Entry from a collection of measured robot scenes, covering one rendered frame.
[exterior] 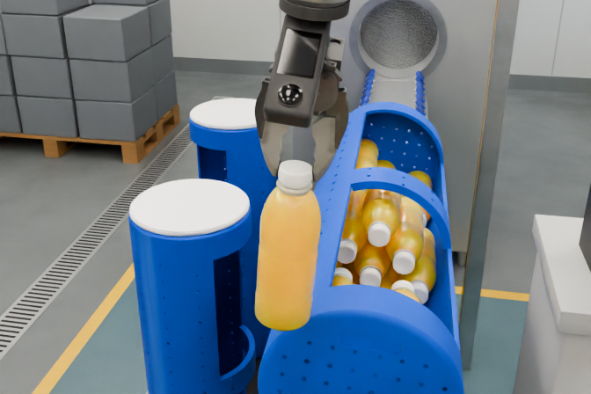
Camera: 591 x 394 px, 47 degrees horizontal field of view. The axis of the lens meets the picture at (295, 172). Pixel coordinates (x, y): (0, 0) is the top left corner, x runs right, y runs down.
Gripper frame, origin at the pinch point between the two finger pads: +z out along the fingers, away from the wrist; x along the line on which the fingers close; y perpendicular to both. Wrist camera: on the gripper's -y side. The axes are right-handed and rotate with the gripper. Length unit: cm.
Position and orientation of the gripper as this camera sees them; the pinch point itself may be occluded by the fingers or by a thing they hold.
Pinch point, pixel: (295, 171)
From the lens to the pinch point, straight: 77.9
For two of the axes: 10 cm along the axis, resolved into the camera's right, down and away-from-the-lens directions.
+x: -9.9, -1.3, 0.4
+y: 1.1, -5.5, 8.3
